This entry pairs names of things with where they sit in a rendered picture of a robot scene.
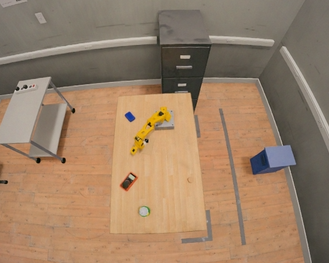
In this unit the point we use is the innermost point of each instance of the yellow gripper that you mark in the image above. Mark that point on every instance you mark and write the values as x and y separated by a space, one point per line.
134 148

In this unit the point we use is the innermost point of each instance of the tan flat mat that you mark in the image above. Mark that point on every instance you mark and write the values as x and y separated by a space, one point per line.
148 147

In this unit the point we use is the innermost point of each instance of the small blue rounded block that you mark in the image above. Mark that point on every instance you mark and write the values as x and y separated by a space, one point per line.
130 116

